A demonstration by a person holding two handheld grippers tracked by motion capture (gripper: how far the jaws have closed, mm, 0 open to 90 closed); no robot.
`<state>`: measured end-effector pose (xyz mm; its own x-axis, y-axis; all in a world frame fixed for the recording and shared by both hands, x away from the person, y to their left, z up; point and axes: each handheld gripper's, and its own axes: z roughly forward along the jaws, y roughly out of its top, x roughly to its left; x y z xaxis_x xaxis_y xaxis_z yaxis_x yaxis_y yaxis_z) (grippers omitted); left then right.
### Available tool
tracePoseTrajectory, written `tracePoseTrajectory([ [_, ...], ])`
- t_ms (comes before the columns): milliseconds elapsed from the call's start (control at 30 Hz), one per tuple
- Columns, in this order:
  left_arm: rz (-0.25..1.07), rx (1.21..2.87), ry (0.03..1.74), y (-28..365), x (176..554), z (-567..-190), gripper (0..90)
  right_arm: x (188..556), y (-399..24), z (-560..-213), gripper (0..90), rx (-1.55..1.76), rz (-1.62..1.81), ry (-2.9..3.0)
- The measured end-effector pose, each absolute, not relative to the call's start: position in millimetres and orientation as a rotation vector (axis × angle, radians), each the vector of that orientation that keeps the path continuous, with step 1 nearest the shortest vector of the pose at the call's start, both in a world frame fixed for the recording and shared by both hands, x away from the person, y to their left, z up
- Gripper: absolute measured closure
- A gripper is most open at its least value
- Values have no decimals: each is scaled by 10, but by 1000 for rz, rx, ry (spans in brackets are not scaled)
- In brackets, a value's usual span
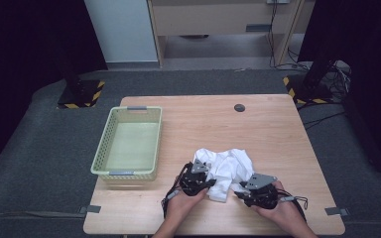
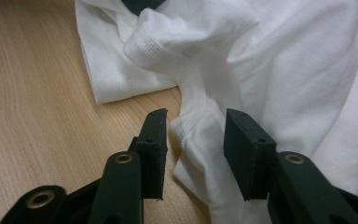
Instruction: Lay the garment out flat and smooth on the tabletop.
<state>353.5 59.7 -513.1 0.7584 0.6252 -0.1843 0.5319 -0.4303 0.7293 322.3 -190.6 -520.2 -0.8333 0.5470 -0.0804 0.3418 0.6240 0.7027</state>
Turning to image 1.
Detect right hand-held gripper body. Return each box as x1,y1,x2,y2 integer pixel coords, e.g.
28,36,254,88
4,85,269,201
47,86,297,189
246,173,279,210

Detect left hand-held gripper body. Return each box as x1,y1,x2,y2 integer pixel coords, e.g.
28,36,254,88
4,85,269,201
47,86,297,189
179,158,211,196

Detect white printed t-shirt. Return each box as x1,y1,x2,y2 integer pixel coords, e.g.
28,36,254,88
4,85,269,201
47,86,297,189
192,148,256,203

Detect pale green plastic basket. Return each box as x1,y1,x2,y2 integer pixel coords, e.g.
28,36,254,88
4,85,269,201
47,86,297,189
90,105,164,181

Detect person's right hand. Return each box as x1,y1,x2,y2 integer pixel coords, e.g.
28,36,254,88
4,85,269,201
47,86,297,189
252,180,309,232

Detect person's left hand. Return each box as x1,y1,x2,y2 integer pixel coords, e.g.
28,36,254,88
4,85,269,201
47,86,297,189
165,187,210,223

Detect grey tape strip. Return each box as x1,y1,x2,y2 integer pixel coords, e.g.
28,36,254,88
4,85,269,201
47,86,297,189
77,204,102,215
323,206,350,217

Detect black stand with striped base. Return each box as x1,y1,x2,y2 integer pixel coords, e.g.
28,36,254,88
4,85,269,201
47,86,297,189
57,56,106,110
282,59,337,105

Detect white cabinet panel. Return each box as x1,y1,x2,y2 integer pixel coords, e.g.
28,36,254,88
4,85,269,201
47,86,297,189
83,0,160,63

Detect black curtain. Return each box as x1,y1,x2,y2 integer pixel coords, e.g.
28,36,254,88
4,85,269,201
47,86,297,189
297,0,381,181
0,0,109,186

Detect left hand-held gripper cable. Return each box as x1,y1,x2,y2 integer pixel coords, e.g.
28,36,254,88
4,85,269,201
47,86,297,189
161,162,193,219

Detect hand-held gripper cable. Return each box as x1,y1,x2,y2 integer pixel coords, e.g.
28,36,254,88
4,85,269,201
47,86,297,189
276,188,310,223
161,162,193,219

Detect right hand-held gripper cable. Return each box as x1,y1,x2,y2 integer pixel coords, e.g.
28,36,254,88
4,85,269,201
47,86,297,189
276,188,310,223

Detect black floor cable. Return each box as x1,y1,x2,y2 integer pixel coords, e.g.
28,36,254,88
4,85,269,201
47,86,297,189
302,102,347,131

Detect tangled black cable bundle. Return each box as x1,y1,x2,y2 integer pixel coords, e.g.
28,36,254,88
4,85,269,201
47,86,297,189
323,59,352,102

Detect hanging black desk cables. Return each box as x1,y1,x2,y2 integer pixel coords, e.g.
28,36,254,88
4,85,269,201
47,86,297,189
267,0,280,69

